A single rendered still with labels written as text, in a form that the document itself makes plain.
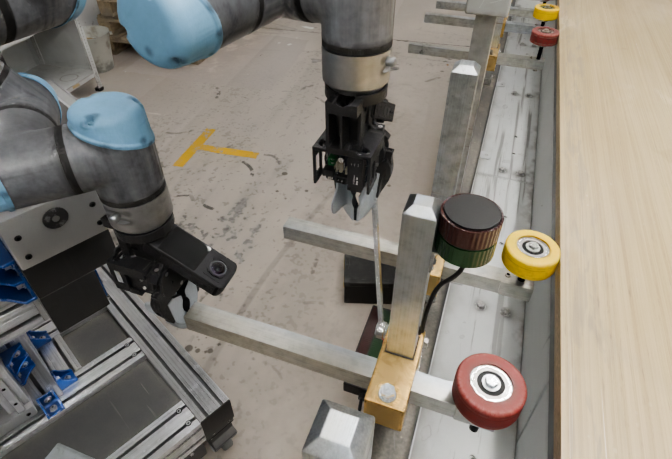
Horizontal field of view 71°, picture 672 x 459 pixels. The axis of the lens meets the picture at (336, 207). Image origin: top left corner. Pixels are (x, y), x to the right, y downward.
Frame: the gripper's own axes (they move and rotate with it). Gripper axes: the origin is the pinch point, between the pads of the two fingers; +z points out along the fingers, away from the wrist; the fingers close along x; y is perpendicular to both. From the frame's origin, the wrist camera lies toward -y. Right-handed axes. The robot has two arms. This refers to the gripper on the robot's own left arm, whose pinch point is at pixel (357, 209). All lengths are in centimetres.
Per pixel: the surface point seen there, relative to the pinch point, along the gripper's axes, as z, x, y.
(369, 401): 11.2, 8.6, 20.9
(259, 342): 12.0, -7.9, 17.5
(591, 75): 7, 37, -80
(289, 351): 11.9, -3.5, 17.5
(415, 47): 16, -14, -108
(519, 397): 7.4, 24.7, 16.8
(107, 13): 62, -261, -224
